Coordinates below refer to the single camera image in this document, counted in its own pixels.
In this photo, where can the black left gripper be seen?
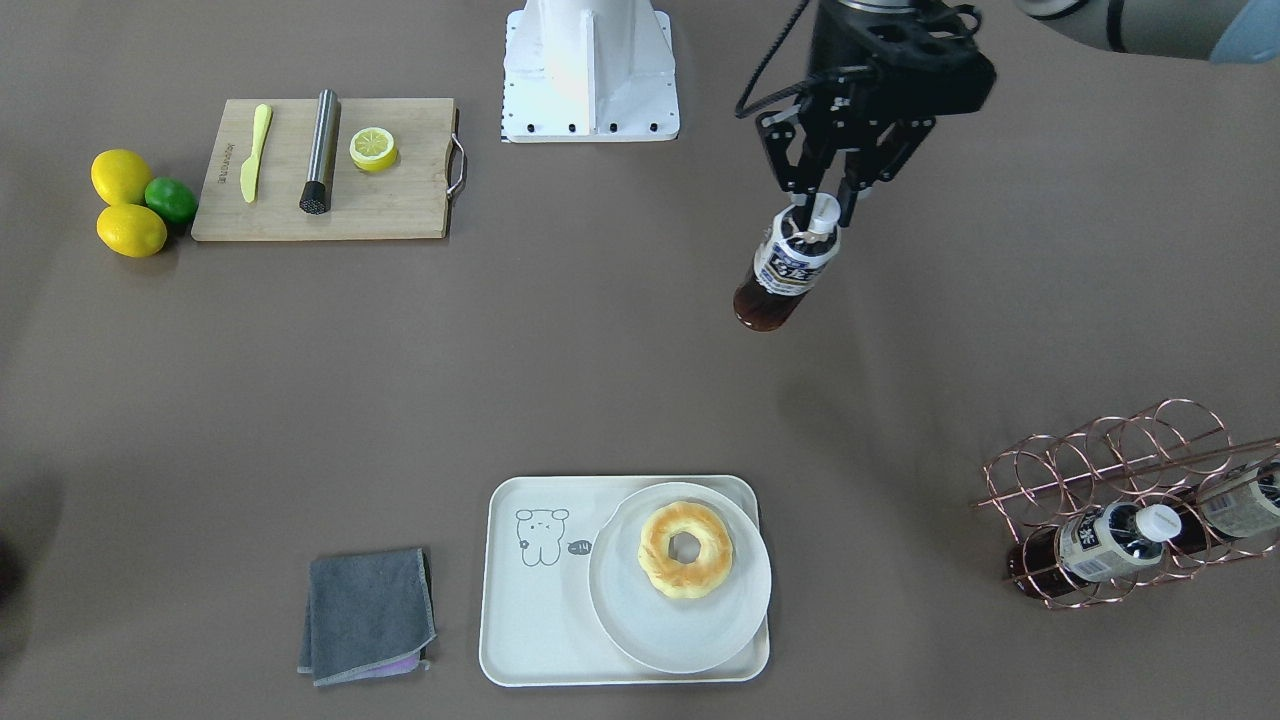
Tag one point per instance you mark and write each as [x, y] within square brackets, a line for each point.
[838, 122]

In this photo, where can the tea bottle with white cap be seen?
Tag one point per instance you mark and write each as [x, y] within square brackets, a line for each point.
[787, 264]

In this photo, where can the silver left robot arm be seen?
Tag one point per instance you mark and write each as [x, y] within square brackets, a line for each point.
[1220, 32]

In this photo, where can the tea bottle in rack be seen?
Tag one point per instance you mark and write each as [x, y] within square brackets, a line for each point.
[1095, 547]
[1244, 504]

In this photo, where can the cream serving tray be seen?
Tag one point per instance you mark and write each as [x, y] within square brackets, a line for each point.
[565, 601]

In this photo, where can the glazed donut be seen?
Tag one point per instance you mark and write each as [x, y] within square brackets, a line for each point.
[685, 550]

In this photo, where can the wooden cutting board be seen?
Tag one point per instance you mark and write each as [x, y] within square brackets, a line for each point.
[409, 201]

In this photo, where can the half lemon slice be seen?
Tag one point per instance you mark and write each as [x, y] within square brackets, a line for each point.
[373, 149]

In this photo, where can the white round plate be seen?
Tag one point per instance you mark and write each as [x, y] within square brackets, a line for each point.
[681, 637]

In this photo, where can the steel cylinder muddler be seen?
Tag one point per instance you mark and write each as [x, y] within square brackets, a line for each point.
[316, 194]

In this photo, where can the yellow plastic knife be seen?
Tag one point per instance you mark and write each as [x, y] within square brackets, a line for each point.
[250, 168]

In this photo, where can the grey folded cloth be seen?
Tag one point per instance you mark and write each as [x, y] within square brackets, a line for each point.
[367, 615]

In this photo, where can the green lime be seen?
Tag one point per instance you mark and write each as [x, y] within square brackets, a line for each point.
[171, 199]

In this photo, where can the yellow lemon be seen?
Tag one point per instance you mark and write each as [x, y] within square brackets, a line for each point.
[132, 230]
[120, 177]

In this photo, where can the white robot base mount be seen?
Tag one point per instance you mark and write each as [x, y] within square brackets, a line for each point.
[589, 72]

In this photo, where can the copper wire bottle rack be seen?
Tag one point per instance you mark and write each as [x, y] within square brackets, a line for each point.
[1162, 454]

